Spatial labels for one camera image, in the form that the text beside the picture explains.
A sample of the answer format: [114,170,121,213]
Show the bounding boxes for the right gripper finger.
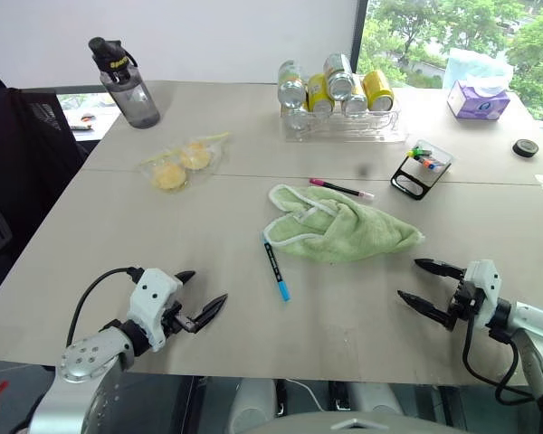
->
[396,289,452,325]
[414,258,467,281]

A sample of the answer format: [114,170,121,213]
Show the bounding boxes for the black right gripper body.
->
[443,277,486,332]

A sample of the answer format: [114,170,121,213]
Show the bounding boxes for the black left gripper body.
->
[161,300,200,338]

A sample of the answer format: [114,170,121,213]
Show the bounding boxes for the blue marker pen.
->
[262,232,293,303]

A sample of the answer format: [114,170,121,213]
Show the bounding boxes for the black tray with markers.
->
[390,138,455,198]

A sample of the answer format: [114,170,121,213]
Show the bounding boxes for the pink marker pen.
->
[309,177,376,201]

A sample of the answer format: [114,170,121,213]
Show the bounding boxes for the purple tissue box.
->
[446,80,511,121]

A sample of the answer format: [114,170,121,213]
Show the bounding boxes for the yellow bread bun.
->
[179,142,212,171]
[150,163,187,192]

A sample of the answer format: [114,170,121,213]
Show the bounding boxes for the grey rounded robot body shape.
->
[230,378,278,434]

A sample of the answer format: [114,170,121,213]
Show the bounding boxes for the green towel white trim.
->
[262,183,426,264]

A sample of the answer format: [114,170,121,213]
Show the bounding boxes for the clear plastic zip bag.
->
[138,131,232,193]

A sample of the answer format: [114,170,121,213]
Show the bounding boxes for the grey robot chest plate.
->
[271,409,452,434]

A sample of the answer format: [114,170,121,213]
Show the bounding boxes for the black round cap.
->
[512,138,540,159]

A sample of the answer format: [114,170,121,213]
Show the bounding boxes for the clear plastic can holder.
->
[279,97,409,145]

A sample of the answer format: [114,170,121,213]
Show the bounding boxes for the yellow drink can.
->
[306,72,337,114]
[361,69,396,113]

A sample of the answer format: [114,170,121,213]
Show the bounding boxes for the grey sports water bottle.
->
[88,36,161,130]

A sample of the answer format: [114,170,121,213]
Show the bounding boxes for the black office chair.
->
[0,76,91,314]

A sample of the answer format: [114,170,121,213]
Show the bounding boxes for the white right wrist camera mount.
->
[463,259,501,331]

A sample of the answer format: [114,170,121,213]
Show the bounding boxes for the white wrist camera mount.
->
[127,268,185,354]
[463,259,501,331]

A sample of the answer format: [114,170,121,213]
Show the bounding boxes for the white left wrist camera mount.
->
[127,268,185,354]

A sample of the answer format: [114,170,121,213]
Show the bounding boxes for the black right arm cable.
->
[462,315,536,405]

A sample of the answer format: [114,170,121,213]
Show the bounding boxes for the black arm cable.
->
[462,315,536,405]
[65,267,145,349]

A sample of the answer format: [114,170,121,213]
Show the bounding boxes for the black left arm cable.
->
[65,267,145,349]

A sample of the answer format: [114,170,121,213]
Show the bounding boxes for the white cable under table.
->
[287,378,323,413]

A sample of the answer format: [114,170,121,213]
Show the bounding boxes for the black window frame post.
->
[351,0,370,74]

